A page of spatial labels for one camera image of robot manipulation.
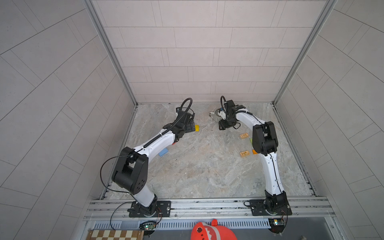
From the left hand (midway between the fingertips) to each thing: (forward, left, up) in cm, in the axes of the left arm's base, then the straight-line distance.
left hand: (190, 122), depth 90 cm
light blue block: (-15, +16, -11) cm, 24 cm away
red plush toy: (-52, -8, -3) cm, 52 cm away
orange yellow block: (-25, -30, +12) cm, 41 cm away
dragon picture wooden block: (-15, -34, -11) cm, 39 cm away
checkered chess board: (-53, +32, -7) cm, 63 cm away
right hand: (+8, -23, -14) cm, 28 cm away
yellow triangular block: (+3, -4, -11) cm, 12 cm away
